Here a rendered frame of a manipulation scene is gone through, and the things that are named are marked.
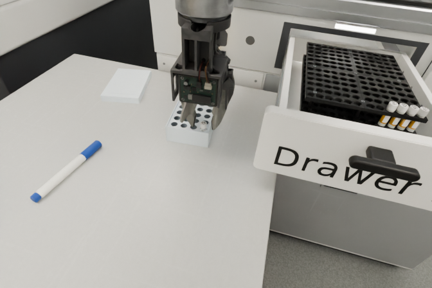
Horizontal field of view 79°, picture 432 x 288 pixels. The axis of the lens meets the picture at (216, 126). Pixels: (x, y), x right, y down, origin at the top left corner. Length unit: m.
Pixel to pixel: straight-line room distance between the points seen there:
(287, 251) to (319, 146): 0.95
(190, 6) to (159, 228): 0.31
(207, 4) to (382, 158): 0.27
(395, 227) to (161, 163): 0.88
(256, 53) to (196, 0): 0.36
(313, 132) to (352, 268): 1.05
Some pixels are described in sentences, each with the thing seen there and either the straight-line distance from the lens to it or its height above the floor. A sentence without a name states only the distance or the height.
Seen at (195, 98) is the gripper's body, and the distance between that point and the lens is 0.38.
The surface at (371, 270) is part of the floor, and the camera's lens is 1.40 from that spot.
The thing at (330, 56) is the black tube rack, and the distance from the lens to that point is 0.59.
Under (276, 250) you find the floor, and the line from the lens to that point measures 1.28.
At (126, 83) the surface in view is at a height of 0.78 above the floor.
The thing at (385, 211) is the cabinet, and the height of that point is 0.38.
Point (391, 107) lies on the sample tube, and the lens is 0.47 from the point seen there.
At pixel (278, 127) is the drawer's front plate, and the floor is 0.91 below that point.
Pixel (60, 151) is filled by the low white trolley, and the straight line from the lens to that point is 0.57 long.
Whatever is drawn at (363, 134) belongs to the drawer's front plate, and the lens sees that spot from 0.36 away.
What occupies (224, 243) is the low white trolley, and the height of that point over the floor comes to 0.76.
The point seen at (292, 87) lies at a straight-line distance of 0.58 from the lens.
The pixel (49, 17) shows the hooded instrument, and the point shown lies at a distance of 0.95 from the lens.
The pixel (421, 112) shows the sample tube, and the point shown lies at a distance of 0.49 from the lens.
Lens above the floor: 1.13
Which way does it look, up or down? 41 degrees down
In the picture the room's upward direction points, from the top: 4 degrees clockwise
